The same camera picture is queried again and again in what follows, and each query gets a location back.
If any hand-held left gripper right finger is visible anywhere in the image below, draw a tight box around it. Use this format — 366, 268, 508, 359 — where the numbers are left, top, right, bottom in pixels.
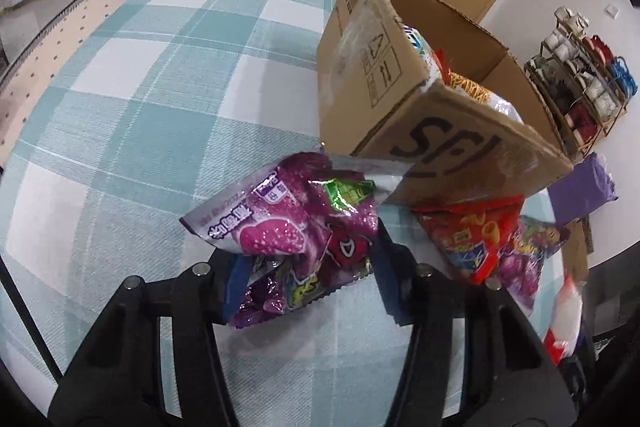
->
367, 219, 576, 427

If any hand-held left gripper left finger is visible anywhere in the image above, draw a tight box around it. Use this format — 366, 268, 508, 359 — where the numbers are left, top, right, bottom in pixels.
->
47, 252, 251, 427

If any purple packet with green print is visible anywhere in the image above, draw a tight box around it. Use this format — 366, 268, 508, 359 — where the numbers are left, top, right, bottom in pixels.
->
232, 252, 374, 331

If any purple packet with white label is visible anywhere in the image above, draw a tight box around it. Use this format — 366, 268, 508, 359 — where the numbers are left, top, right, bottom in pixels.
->
179, 151, 417, 271

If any white orange noodle snack packet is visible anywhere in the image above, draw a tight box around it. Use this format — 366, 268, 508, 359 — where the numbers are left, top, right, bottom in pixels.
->
435, 49, 524, 124

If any brown cardboard box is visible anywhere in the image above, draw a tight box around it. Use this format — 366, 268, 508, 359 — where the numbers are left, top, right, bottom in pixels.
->
316, 0, 575, 208

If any large red snack packet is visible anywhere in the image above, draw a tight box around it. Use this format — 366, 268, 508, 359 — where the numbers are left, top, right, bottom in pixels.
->
412, 196, 524, 286

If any flat cardboard carton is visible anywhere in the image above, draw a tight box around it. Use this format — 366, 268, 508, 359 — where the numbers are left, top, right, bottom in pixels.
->
565, 217, 596, 284

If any purple packet with colourful print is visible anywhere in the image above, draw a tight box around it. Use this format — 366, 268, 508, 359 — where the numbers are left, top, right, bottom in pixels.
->
482, 216, 571, 316

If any purple bag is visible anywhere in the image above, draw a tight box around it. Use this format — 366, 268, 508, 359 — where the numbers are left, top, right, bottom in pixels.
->
547, 152, 619, 228

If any teal checked tablecloth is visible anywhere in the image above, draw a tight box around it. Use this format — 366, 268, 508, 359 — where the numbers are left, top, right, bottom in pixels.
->
0, 0, 566, 427

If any wooden shoe rack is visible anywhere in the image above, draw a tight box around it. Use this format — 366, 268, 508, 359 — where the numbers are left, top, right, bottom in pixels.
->
524, 7, 640, 158

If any group of assorted shoes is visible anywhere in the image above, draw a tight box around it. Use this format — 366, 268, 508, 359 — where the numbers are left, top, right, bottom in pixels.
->
530, 7, 639, 148

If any beige dotted rug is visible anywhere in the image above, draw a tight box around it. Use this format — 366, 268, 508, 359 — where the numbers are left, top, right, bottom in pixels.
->
0, 0, 152, 144

